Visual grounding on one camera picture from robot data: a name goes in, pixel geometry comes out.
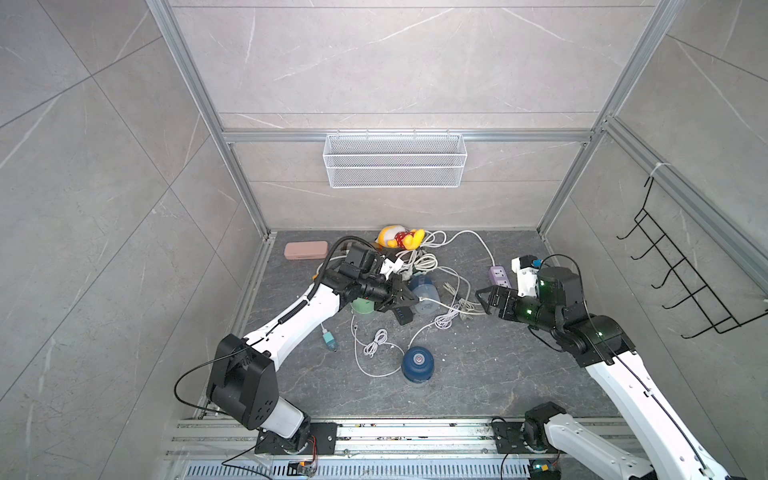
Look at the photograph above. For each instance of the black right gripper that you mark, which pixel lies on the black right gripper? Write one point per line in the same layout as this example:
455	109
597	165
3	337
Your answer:
508	296

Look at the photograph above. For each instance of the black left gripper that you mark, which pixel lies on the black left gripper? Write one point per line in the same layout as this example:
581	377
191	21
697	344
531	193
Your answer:
395	289

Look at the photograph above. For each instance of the blue meat grinder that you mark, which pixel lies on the blue meat grinder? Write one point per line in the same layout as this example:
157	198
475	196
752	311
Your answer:
418	365
423	287

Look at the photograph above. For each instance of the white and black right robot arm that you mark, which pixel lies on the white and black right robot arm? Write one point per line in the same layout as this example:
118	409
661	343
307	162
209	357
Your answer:
551	299

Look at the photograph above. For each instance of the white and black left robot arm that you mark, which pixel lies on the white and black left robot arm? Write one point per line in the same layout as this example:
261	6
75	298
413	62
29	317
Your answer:
243	378

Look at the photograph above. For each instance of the green meat grinder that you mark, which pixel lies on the green meat grinder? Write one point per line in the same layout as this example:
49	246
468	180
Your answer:
363	306

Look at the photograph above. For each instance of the purple power strip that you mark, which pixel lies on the purple power strip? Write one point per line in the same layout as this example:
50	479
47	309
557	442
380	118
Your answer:
498	276

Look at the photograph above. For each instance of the yellow duck plush toy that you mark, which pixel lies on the yellow duck plush toy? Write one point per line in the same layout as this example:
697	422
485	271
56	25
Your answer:
399	237

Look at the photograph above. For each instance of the teal charger plug left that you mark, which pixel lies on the teal charger plug left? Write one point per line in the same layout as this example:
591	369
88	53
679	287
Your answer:
329	339

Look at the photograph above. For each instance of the pink rectangular case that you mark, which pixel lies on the pink rectangular case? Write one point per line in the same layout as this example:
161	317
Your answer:
306	250

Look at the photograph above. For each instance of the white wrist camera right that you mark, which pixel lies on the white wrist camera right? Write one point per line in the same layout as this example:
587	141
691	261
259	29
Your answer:
526	271

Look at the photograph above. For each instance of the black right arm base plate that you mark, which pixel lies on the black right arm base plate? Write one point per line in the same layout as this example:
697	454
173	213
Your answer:
516	438

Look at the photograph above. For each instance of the white wire mesh basket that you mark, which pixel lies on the white wire mesh basket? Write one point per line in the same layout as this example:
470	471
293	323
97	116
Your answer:
378	161

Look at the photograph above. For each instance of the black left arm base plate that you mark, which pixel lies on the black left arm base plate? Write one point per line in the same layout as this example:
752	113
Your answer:
316	437

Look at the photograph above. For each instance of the black wire hook rack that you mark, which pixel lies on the black wire hook rack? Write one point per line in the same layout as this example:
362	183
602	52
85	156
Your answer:
718	317

